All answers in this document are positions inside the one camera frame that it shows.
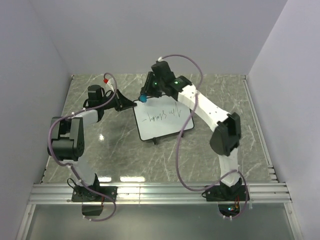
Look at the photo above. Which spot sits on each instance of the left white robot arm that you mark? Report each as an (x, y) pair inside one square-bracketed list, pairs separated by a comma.
[(66, 140)]

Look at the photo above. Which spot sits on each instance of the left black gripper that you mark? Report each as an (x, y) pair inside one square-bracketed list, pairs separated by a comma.
[(122, 102)]

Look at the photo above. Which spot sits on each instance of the small black-framed whiteboard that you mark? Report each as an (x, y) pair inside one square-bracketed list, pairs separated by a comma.
[(159, 117)]

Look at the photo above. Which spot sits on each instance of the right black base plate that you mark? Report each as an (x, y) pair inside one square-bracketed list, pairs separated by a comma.
[(223, 193)]

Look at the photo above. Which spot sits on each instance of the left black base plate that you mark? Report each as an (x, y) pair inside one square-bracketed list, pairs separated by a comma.
[(81, 194)]

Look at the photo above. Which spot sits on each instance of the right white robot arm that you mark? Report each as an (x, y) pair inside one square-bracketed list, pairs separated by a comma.
[(225, 126)]

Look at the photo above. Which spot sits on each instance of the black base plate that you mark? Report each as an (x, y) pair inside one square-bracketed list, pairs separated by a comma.
[(223, 193), (81, 194)]

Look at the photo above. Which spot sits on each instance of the aluminium rail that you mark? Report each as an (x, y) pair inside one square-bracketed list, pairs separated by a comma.
[(271, 170), (155, 194)]

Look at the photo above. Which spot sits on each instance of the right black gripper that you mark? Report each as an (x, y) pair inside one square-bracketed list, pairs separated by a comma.
[(147, 86)]

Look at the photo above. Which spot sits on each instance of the blue whiteboard eraser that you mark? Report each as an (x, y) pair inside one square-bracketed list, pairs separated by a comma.
[(143, 98)]

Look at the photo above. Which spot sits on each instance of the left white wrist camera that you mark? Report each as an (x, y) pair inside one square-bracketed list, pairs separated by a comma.
[(110, 82)]

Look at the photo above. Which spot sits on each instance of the aluminium front rail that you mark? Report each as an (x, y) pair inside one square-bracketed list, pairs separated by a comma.
[(155, 194)]

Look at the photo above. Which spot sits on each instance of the aluminium right side rail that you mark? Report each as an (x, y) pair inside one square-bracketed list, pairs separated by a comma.
[(271, 170)]

